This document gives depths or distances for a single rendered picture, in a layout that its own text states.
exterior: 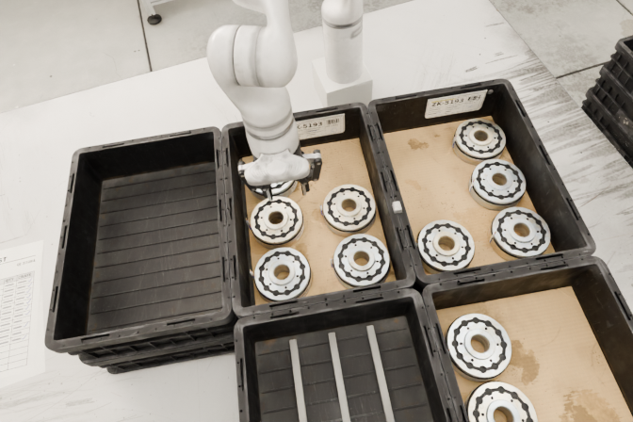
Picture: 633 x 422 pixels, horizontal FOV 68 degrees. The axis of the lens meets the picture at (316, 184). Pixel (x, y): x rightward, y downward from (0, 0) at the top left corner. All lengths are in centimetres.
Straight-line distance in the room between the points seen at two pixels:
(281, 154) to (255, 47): 18
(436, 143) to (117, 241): 69
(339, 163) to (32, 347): 74
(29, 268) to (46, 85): 165
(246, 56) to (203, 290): 50
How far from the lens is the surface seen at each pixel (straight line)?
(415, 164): 101
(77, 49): 290
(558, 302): 94
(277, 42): 54
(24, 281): 125
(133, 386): 105
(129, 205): 105
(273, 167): 65
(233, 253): 81
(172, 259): 96
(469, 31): 151
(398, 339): 85
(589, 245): 89
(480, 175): 98
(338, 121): 98
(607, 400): 92
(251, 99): 61
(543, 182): 96
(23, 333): 120
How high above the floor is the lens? 166
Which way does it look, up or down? 58 degrees down
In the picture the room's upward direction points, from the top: 7 degrees counter-clockwise
